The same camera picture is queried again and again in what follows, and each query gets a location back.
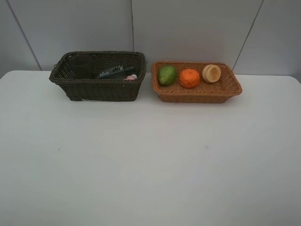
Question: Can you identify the dark brown wicker basket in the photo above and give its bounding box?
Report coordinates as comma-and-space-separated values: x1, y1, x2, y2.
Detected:
49, 51, 146, 102

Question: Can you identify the purple translucent plastic cup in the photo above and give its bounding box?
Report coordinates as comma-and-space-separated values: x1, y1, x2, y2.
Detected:
70, 55, 93, 79

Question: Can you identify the orange wicker basket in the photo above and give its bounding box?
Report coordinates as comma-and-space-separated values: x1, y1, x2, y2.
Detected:
151, 61, 242, 103

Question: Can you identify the pink bottle white cap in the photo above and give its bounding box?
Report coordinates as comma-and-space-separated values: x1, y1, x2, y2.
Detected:
125, 74, 137, 81

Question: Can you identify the dark grey bottle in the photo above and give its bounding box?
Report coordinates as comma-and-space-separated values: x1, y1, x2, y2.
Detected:
95, 65, 136, 80

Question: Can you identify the orange mandarin fruit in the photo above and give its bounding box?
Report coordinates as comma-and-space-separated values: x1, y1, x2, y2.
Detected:
179, 69, 200, 89

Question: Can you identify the green lime fruit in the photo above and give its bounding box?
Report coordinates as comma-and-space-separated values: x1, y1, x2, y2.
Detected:
158, 65, 177, 86

